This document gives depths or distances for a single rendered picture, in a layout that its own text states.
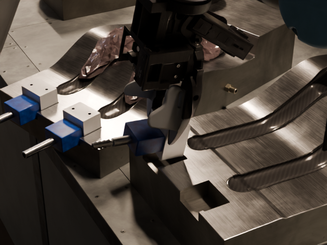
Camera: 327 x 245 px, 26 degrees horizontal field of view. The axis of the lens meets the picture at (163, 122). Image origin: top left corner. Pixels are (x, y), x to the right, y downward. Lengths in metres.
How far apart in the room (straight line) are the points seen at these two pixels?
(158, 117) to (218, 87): 0.36
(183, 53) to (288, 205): 0.24
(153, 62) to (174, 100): 0.08
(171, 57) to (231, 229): 0.22
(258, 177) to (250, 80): 0.37
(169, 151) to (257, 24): 0.44
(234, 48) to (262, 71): 0.42
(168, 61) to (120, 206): 0.28
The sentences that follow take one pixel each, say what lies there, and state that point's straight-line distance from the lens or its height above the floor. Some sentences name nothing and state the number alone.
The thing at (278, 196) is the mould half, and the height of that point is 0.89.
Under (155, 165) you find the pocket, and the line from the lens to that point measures 1.02.
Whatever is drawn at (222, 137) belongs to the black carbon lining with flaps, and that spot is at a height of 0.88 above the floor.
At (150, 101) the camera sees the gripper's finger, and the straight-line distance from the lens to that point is 0.97.
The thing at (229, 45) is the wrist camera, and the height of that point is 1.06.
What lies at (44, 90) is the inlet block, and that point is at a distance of 1.18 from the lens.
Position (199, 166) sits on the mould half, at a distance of 0.97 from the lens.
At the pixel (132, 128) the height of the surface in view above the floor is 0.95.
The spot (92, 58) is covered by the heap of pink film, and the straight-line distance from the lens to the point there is 1.25.
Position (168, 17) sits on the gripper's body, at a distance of 0.84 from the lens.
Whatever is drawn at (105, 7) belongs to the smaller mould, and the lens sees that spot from 1.64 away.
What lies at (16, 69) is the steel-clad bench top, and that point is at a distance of 1.42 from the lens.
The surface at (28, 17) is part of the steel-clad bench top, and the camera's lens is 1.64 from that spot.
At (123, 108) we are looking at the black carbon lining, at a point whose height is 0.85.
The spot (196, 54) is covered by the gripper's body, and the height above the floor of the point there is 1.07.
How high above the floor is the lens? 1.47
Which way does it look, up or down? 33 degrees down
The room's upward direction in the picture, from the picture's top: straight up
